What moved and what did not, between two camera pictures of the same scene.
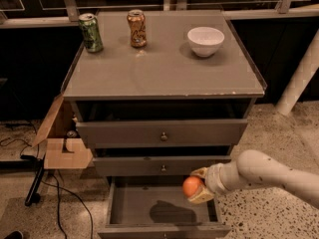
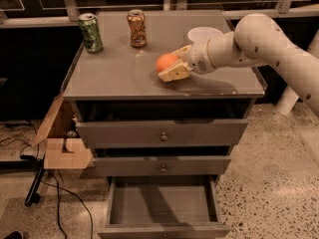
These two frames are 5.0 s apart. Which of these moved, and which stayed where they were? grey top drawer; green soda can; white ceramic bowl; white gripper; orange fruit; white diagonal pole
Moved: white gripper; orange fruit
Stayed: grey top drawer; white diagonal pole; green soda can; white ceramic bowl
